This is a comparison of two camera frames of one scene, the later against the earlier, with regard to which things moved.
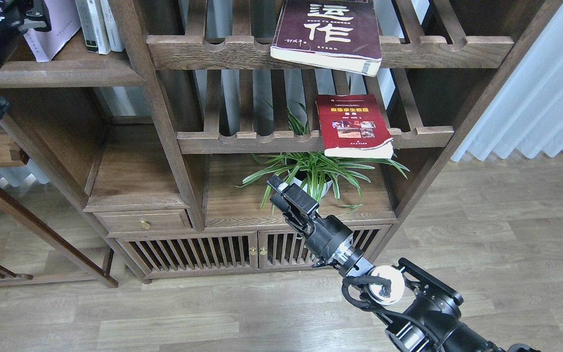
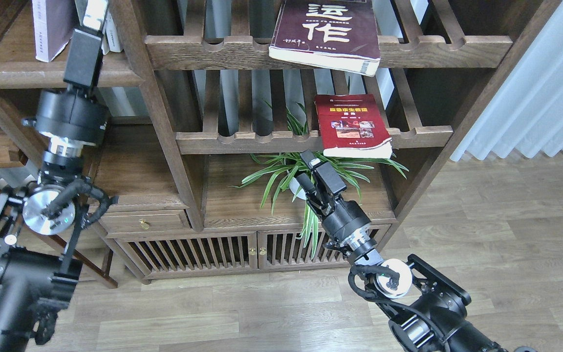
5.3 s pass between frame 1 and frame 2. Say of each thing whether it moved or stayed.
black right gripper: moved
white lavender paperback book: stayed
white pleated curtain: stayed
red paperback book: stayed
